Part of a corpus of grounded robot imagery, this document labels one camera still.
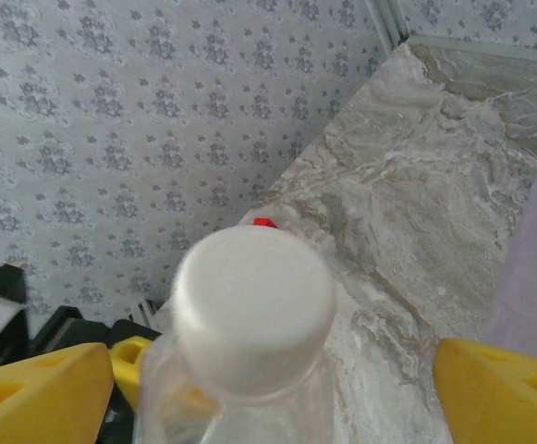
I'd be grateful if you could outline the clear ribbed bottle white cap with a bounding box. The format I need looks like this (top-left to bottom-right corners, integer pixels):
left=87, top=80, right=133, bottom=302
left=131, top=226, right=338, bottom=444

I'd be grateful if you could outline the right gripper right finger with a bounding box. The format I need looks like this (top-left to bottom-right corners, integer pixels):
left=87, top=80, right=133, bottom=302
left=433, top=337, right=537, bottom=444

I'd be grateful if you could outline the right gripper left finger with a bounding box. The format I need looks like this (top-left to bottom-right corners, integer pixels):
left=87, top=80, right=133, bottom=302
left=0, top=341, right=115, bottom=444

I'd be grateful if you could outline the aluminium back rail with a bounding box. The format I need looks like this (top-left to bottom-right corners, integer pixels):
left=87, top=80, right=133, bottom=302
left=404, top=32, right=537, bottom=56

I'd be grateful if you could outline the aluminium left corner post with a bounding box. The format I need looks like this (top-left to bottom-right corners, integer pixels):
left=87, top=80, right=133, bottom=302
left=367, top=0, right=410, bottom=52

